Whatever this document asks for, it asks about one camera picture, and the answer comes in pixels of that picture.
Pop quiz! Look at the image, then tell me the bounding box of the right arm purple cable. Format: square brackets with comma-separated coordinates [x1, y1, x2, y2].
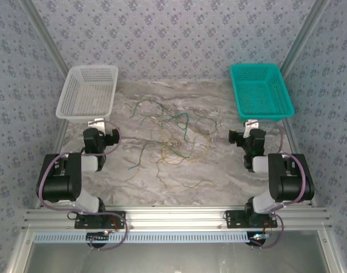
[249, 119, 308, 250]

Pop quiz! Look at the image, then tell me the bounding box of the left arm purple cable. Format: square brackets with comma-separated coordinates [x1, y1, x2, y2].
[36, 119, 129, 251]

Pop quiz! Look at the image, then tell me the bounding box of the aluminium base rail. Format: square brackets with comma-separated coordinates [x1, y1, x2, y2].
[22, 206, 333, 230]

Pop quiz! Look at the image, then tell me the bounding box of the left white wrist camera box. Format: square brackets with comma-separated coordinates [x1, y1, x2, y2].
[87, 118, 106, 134]

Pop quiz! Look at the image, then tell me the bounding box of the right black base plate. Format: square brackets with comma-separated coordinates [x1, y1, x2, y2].
[224, 210, 278, 230]

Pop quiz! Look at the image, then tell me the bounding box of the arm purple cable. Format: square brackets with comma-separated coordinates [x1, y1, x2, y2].
[249, 119, 308, 250]
[36, 119, 129, 251]

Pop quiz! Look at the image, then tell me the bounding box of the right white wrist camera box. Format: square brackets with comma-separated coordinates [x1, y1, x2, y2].
[243, 119, 260, 138]

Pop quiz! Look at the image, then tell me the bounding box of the thin yellow cable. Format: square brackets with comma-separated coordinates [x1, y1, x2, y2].
[155, 163, 218, 190]
[159, 138, 182, 165]
[150, 116, 210, 164]

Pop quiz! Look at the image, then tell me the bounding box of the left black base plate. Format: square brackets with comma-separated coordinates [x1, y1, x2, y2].
[74, 210, 126, 230]

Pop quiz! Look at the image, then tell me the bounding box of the grey metal panel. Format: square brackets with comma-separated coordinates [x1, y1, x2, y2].
[25, 230, 331, 273]

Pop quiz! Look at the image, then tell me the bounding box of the white plastic basket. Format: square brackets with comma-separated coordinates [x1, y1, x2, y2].
[55, 65, 119, 125]

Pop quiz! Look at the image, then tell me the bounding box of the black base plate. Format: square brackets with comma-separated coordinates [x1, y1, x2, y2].
[224, 210, 278, 230]
[74, 210, 126, 230]

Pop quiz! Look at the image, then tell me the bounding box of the teal plastic basket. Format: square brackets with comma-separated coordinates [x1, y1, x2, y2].
[229, 63, 295, 123]

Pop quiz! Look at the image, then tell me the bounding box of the aluminium frame post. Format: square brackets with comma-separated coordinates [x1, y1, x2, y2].
[278, 0, 331, 76]
[19, 0, 72, 75]

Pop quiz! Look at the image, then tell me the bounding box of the small black controller board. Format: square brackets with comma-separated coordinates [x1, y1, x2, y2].
[86, 230, 111, 243]
[249, 231, 270, 246]

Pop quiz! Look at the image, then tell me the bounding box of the white slotted cable duct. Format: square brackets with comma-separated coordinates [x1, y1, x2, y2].
[33, 231, 250, 245]

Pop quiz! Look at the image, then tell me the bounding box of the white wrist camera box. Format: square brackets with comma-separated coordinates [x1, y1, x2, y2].
[243, 119, 260, 138]
[87, 118, 106, 134]

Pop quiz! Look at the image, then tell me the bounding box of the yellow green striped cable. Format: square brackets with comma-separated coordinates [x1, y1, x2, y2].
[193, 114, 218, 148]

